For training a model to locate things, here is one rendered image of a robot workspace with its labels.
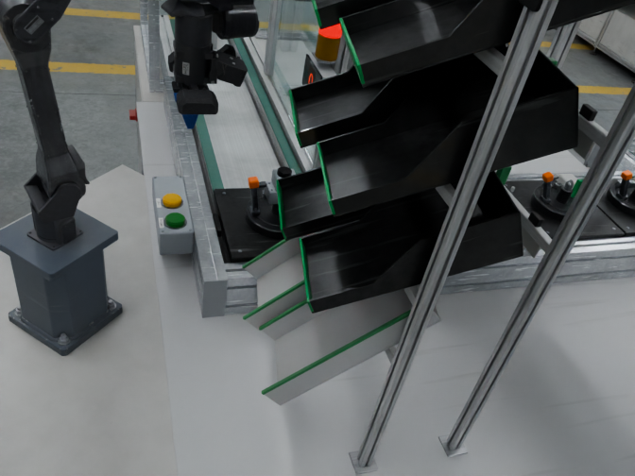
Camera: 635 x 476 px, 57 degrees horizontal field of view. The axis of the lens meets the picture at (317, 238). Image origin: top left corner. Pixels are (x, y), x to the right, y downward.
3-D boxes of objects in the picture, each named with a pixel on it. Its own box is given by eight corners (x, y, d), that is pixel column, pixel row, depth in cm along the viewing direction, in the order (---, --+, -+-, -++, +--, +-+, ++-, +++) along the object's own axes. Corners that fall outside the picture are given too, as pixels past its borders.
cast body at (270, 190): (267, 204, 122) (271, 176, 118) (264, 192, 125) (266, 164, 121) (306, 203, 125) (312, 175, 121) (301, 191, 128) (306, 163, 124)
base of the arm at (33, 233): (25, 234, 99) (20, 206, 95) (57, 217, 103) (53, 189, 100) (55, 252, 96) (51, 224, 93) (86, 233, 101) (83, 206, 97)
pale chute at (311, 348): (280, 406, 89) (261, 394, 87) (275, 340, 99) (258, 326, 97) (441, 321, 80) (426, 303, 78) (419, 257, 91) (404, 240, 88)
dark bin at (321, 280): (312, 314, 77) (295, 276, 73) (303, 249, 87) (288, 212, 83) (523, 256, 75) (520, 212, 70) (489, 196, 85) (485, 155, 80)
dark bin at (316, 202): (284, 241, 88) (269, 203, 84) (280, 191, 98) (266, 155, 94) (469, 188, 86) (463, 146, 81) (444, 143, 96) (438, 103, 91)
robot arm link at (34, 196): (40, 225, 92) (34, 192, 89) (24, 195, 98) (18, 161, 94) (83, 215, 96) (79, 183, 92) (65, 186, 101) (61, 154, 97)
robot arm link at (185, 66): (179, 64, 86) (221, 66, 88) (167, 18, 99) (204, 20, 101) (178, 115, 91) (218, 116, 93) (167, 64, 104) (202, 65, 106)
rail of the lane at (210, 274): (201, 318, 117) (204, 278, 110) (163, 106, 181) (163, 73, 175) (229, 315, 119) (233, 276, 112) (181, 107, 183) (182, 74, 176)
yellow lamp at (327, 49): (318, 60, 125) (322, 38, 122) (312, 51, 129) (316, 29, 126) (340, 61, 127) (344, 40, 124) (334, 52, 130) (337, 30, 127)
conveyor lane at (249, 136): (229, 297, 123) (231, 262, 116) (184, 107, 183) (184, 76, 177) (355, 287, 131) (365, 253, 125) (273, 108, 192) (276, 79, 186)
